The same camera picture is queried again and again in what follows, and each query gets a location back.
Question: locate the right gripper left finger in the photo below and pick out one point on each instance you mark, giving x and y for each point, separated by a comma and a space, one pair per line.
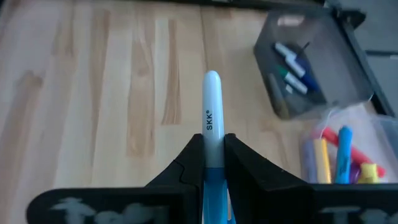
189, 168

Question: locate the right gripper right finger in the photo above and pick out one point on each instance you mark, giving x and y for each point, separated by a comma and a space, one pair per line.
264, 193

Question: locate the purple highlighter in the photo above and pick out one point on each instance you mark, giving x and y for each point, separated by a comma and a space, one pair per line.
309, 161
354, 174

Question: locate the light blue capped marker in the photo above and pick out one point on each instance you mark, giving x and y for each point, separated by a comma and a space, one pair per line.
213, 109

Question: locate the orange-yellow highlighter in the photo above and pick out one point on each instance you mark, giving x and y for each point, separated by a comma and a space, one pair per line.
321, 161

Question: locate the blue highlighter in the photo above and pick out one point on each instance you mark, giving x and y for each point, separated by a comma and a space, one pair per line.
343, 155

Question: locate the pink highlighter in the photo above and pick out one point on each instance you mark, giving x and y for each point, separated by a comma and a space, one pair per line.
360, 155

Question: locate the yellow Sharpie highlighter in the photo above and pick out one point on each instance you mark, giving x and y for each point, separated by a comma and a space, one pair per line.
368, 172

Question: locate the blue capped white marker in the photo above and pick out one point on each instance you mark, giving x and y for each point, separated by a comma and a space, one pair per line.
311, 81

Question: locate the green capped thin marker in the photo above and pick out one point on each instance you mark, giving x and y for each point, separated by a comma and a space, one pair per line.
281, 71

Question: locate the blue capped thin marker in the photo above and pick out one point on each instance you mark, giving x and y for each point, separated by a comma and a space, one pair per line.
295, 67

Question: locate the clear plastic bin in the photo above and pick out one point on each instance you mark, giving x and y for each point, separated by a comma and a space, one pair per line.
385, 133

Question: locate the dark grey plastic bin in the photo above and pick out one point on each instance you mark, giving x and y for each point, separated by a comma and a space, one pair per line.
342, 62

